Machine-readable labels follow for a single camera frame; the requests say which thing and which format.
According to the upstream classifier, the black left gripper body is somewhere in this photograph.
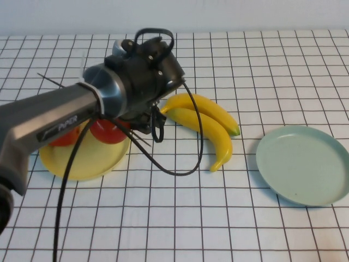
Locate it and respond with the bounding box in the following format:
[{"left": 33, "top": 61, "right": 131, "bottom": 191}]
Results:
[{"left": 119, "top": 105, "right": 167, "bottom": 135}]

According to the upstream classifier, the red apple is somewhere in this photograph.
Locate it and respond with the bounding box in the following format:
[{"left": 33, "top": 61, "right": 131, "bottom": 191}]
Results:
[
  {"left": 49, "top": 125, "right": 80, "bottom": 147},
  {"left": 89, "top": 120, "right": 131, "bottom": 145}
]

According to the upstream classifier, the curved yellow banana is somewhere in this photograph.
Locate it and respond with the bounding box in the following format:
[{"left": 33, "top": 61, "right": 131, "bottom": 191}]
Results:
[{"left": 166, "top": 108, "right": 234, "bottom": 172}]

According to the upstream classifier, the yellow plastic plate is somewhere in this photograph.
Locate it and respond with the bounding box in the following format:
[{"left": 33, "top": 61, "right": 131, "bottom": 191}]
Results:
[{"left": 39, "top": 120, "right": 131, "bottom": 181}]

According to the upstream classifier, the light green plastic plate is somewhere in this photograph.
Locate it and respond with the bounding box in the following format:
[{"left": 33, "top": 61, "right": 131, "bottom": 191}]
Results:
[{"left": 255, "top": 125, "right": 349, "bottom": 207}]

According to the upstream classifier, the yellow banana with green tip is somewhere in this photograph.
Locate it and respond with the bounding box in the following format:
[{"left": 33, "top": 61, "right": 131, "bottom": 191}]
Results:
[{"left": 160, "top": 92, "right": 241, "bottom": 136}]

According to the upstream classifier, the white zip tie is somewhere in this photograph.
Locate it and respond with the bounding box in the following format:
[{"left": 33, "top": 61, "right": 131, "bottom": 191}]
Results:
[{"left": 77, "top": 53, "right": 106, "bottom": 117}]

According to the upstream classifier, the black zip tie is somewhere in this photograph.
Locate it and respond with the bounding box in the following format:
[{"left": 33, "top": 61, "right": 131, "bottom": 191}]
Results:
[{"left": 37, "top": 72, "right": 65, "bottom": 88}]

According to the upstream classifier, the white black grid tablecloth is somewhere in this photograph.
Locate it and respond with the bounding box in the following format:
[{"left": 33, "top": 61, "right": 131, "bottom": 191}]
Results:
[{"left": 0, "top": 29, "right": 349, "bottom": 262}]

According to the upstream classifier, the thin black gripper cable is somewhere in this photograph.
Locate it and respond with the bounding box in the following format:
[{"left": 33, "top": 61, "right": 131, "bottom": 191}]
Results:
[{"left": 151, "top": 106, "right": 166, "bottom": 143}]

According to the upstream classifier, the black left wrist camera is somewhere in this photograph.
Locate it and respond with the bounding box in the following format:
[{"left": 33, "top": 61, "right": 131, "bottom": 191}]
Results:
[{"left": 112, "top": 39, "right": 137, "bottom": 58}]

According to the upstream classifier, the black looped wrist cable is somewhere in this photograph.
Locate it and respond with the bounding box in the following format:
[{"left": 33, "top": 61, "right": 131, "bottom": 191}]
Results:
[{"left": 134, "top": 27, "right": 175, "bottom": 59}]

